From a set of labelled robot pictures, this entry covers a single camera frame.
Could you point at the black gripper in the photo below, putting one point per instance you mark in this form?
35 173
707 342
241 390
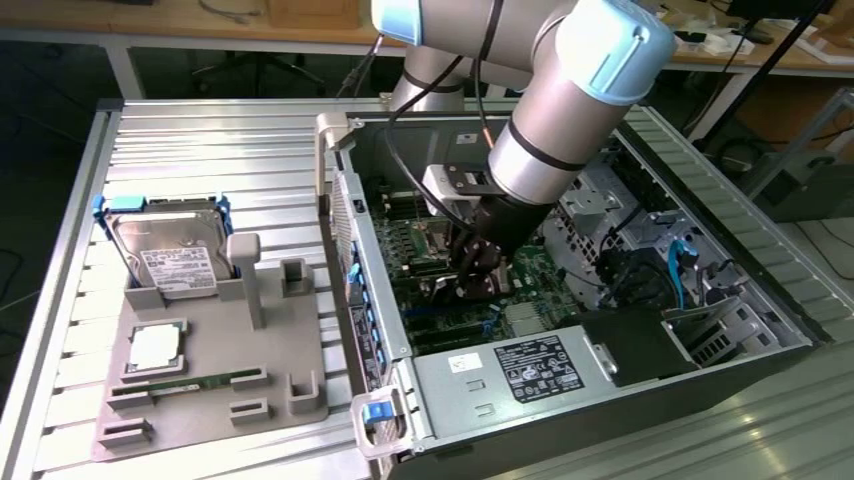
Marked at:
510 225

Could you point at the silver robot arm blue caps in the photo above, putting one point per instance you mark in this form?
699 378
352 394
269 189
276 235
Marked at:
568 100

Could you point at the green motherboard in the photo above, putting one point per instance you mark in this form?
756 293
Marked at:
534 265

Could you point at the metal disk bay cage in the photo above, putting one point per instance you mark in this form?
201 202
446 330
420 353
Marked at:
588 215

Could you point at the CPU socket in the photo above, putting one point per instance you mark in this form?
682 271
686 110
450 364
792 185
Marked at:
430 235

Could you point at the silver chipset heatsink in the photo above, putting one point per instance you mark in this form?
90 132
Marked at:
528 319

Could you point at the black expansion slot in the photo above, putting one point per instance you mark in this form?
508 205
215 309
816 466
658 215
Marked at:
444 327
450 342

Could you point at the blue slot clip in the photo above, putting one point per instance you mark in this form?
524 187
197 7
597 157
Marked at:
353 250
362 300
354 274
381 365
376 344
369 321

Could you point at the black air shroud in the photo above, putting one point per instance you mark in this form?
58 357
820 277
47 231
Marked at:
628 345

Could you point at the grey power supply unit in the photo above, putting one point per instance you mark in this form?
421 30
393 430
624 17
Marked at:
461 395

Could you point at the blue case latch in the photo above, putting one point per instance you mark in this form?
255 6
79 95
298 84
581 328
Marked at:
377 412

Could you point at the open black PC case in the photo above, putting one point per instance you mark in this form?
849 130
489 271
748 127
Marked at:
601 440

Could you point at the black slanted pole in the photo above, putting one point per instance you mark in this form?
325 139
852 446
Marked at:
752 75

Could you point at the white object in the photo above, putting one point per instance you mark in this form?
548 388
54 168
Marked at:
728 45

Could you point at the silver hard disk drive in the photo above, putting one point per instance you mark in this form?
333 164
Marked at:
174 250

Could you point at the grey parts rack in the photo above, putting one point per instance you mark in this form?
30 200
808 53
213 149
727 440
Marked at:
214 350

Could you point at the cardboard box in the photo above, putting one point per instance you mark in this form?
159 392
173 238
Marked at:
308 12

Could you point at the green RAM stick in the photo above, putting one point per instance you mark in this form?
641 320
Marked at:
194 386

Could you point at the black monitor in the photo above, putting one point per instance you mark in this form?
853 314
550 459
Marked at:
768 7

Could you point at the silver CPU chip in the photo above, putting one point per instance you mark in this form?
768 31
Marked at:
154 350

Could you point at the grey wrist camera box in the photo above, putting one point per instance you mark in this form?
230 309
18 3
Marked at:
448 180

